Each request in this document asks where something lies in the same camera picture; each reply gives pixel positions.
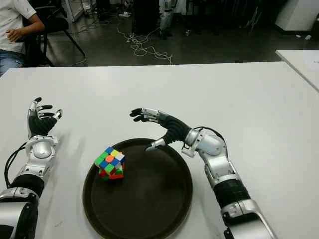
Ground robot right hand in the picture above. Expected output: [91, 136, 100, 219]
[129, 107, 192, 152]

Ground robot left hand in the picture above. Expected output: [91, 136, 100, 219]
[26, 97, 63, 139]

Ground multicoloured Rubik's cube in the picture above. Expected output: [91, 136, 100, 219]
[94, 146, 126, 180]

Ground dark brown round plate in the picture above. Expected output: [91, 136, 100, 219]
[82, 138, 193, 239]

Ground black office chair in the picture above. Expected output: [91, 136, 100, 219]
[22, 0, 86, 68]

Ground seated person in white shirt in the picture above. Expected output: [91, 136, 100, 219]
[0, 0, 45, 77]

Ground silver humanoid robot legs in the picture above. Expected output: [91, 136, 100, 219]
[158, 0, 176, 40]

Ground black cabinet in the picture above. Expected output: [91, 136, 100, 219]
[133, 0, 160, 34]

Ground white framed glass cabinet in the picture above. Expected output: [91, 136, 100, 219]
[65, 0, 84, 22]

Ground grey folding stand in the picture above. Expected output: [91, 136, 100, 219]
[245, 6, 262, 29]

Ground white side table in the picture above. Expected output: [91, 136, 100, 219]
[275, 49, 319, 92]

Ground white cabinet with dark base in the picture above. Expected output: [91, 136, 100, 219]
[274, 0, 319, 32]

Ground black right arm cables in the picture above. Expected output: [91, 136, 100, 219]
[193, 126, 227, 147]

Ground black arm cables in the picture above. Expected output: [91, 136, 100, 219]
[193, 126, 227, 147]
[4, 143, 30, 189]

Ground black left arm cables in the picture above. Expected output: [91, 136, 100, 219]
[4, 143, 30, 189]

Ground tangled white floor cable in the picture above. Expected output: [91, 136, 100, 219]
[116, 19, 174, 65]

